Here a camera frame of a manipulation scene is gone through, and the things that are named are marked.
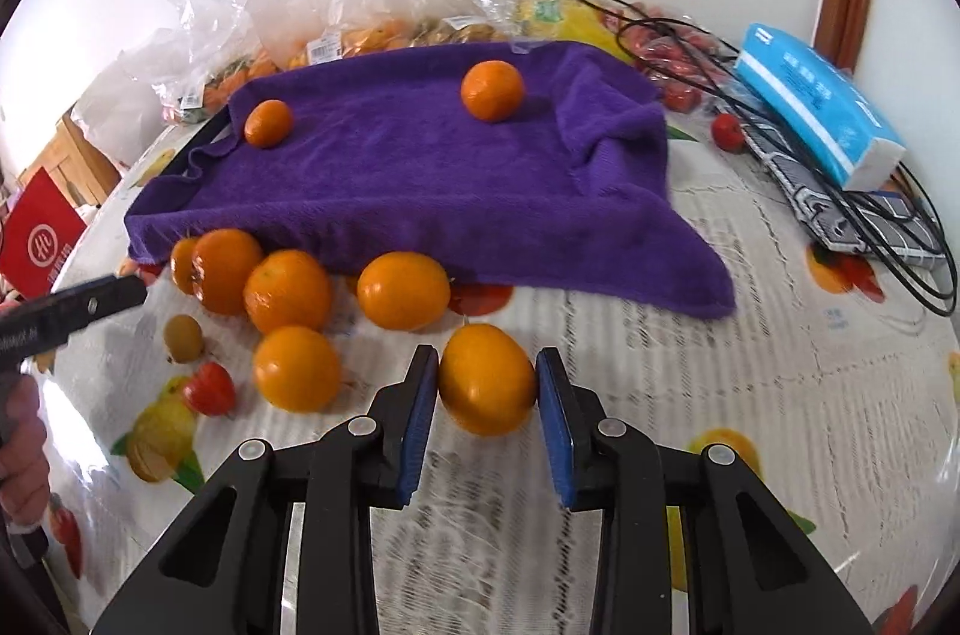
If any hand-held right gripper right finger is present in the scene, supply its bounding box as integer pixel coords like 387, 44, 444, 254
535, 346, 875, 635

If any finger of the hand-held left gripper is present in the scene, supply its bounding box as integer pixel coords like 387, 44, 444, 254
0, 273, 149, 375

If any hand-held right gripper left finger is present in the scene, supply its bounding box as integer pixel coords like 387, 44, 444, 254
90, 345, 440, 635

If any smooth oval orange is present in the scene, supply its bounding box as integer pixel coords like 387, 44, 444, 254
439, 324, 539, 437

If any small red apple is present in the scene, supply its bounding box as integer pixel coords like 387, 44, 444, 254
182, 362, 237, 418

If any smooth round orange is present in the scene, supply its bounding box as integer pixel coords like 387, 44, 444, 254
170, 237, 200, 295
243, 250, 334, 336
357, 251, 452, 332
253, 326, 343, 413
191, 228, 265, 316

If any person's left hand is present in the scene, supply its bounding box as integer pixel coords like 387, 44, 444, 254
0, 374, 52, 531

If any red box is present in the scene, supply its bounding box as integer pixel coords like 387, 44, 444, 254
0, 166, 88, 298

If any brown kiwi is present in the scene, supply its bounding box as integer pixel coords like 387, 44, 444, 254
164, 314, 205, 364

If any wooden furniture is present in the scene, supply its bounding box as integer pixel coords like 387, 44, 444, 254
22, 110, 121, 208

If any white plastic bag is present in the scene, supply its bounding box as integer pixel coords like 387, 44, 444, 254
71, 46, 162, 167

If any purple towel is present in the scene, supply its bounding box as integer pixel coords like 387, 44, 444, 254
124, 42, 737, 321

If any bumpy round mandarin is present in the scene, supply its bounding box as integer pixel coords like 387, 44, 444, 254
460, 60, 525, 123
244, 99, 294, 149

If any small clear plastic bag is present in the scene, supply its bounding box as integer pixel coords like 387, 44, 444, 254
120, 0, 260, 127

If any loose red cherry tomato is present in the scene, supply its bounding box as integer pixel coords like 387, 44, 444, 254
712, 113, 747, 154

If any grey patterned pouch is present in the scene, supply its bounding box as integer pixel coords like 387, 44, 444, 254
750, 140, 947, 273

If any pile of bagged mandarins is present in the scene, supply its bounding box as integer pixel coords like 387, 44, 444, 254
289, 18, 421, 70

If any pack of red tomatoes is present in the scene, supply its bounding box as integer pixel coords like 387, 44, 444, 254
615, 1, 722, 115

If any pile of brown longans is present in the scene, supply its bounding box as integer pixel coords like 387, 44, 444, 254
411, 14, 518, 45

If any yellow green plastic packet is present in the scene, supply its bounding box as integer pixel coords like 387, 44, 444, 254
517, 0, 638, 66

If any blue tissue pack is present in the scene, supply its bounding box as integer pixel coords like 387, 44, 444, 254
735, 23, 908, 191

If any black cable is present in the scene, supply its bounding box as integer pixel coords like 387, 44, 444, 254
577, 0, 960, 317

